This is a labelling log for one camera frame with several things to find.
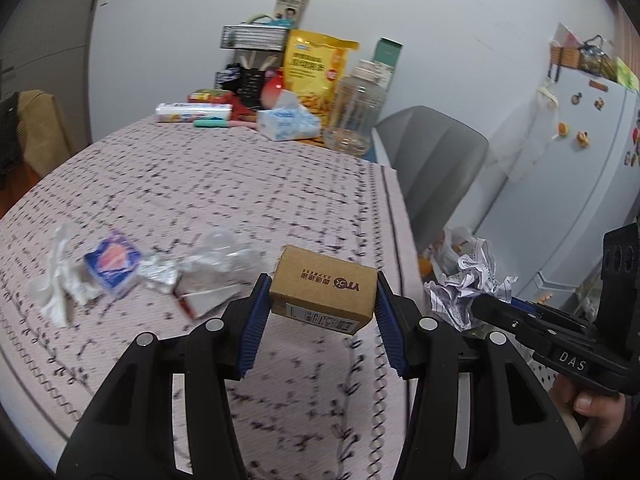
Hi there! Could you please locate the person's right hand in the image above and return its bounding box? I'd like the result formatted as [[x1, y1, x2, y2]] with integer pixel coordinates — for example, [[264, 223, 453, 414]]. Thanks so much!
[[552, 379, 627, 444]]

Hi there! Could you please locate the silver foil wrapper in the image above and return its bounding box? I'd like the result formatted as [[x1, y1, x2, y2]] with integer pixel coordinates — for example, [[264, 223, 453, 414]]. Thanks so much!
[[137, 254, 184, 297]]

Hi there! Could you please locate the clear plastic jar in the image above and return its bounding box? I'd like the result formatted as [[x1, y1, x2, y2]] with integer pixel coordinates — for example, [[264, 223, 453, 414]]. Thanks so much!
[[323, 59, 389, 154]]

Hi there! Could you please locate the grey upholstered chair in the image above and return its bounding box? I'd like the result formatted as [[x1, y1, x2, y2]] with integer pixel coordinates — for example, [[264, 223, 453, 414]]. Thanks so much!
[[372, 104, 490, 257]]

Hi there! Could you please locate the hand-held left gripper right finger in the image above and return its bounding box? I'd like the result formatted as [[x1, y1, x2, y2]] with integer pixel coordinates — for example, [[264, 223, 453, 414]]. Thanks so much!
[[374, 271, 587, 480]]

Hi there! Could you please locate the white printed paper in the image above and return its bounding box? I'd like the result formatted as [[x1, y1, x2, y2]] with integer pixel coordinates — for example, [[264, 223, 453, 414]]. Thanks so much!
[[424, 239, 519, 332]]

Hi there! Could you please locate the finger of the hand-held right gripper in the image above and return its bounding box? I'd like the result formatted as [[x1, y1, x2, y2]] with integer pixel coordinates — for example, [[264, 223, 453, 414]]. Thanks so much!
[[472, 294, 594, 356], [510, 297, 599, 334]]

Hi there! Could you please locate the blue pink small packet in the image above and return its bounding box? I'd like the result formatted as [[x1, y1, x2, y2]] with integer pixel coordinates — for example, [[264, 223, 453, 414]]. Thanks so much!
[[83, 229, 144, 297]]

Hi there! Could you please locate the white plastic bag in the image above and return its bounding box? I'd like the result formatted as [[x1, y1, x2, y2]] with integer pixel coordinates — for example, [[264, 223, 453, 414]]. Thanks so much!
[[429, 226, 482, 273]]

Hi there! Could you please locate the brown wicker basket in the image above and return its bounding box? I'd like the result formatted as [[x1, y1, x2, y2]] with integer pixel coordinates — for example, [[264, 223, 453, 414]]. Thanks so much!
[[549, 44, 582, 70]]

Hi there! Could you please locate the grey door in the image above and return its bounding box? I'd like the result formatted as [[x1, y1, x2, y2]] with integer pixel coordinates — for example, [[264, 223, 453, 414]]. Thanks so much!
[[0, 0, 113, 148]]

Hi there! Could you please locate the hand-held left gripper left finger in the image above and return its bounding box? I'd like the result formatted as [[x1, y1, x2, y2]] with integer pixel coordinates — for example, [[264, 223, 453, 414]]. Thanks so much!
[[55, 273, 274, 480]]

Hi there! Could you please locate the yellow snack bag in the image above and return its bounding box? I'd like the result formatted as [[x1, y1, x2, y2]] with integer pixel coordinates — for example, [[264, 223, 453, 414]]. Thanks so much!
[[282, 28, 361, 129]]

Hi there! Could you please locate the clear plastic wrapper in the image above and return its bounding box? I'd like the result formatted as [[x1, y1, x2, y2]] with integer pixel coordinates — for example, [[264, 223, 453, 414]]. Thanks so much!
[[176, 229, 272, 297]]

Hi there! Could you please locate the pink patterned tablecloth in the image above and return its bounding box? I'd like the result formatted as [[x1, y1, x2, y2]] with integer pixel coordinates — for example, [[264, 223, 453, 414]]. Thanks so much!
[[0, 110, 432, 480]]

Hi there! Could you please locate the brown cardboard sheet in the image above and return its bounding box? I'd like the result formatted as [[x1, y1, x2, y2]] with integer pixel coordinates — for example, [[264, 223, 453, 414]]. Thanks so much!
[[17, 89, 74, 177]]

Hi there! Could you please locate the red white wrapper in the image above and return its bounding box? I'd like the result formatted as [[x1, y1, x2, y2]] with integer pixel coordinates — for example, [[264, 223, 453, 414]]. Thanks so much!
[[174, 284, 242, 322]]

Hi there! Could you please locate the white fridge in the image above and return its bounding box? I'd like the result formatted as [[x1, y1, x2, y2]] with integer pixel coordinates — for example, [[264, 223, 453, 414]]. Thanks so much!
[[477, 66, 640, 313]]

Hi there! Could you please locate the red green snack packet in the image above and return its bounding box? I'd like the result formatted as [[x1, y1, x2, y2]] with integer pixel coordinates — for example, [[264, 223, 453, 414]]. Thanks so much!
[[187, 88, 237, 107]]

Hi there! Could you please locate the black pen holder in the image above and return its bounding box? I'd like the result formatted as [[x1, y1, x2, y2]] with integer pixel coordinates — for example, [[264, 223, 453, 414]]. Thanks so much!
[[214, 61, 272, 111]]

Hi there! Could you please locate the small brown cardboard box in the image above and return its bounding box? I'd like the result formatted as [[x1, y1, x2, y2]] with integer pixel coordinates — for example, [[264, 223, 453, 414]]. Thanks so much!
[[269, 244, 379, 337]]

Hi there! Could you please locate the white tissue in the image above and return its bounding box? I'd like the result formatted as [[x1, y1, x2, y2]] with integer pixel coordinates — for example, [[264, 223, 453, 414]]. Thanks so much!
[[26, 224, 102, 330]]

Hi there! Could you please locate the tall green box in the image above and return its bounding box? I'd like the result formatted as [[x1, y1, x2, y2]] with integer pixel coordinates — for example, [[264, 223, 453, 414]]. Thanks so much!
[[372, 37, 404, 92]]

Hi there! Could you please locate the blue white tissue pack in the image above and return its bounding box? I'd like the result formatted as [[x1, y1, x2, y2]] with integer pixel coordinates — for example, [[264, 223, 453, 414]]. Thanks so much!
[[255, 88, 322, 142]]

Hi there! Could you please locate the long white printed packet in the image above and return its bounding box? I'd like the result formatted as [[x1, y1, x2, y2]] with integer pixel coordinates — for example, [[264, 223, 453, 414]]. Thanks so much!
[[154, 102, 234, 124]]

